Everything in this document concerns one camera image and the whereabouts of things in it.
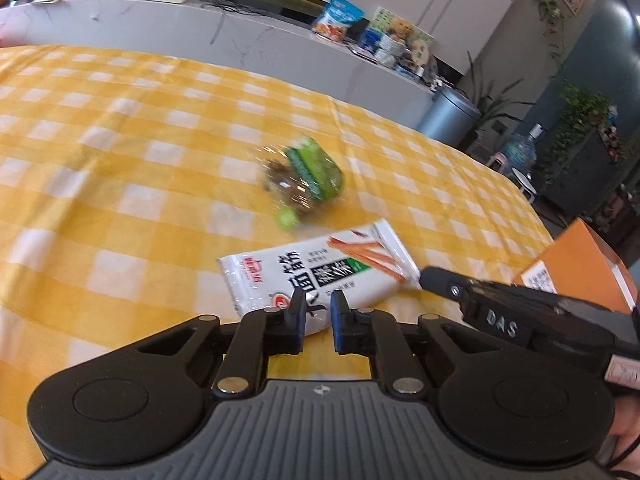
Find dark cabinet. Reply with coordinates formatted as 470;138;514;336
542;130;631;222

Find green and brown snack packet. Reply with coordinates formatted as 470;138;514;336
260;135;346;232

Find yellow checked tablecloth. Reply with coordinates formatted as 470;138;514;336
0;45;556;480

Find white packet with orange sticks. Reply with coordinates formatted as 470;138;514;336
216;217;422;337

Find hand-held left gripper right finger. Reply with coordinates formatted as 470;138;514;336
331;290;502;395

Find blue snack bag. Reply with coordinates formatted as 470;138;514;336
312;0;366;43

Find hanging vine plant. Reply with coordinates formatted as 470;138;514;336
532;0;569;61

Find orange cardboard box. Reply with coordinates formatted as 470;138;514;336
511;217;639;316

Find person's right hand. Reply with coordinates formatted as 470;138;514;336
602;392;640;479

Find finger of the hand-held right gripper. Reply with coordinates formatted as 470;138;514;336
419;266;482;312

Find brown plush bear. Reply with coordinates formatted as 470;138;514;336
390;17;416;41

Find blue water jug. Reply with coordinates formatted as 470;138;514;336
500;124;546;174

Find grey metal trash can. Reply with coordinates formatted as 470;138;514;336
415;87;482;149

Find long-leaf potted plant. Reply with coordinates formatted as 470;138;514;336
467;52;536;127

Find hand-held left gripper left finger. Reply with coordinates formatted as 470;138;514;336
134;290;308;395

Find green leafy plant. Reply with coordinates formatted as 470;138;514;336
542;85;614;182

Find white marble counter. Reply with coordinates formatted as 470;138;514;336
0;0;441;131

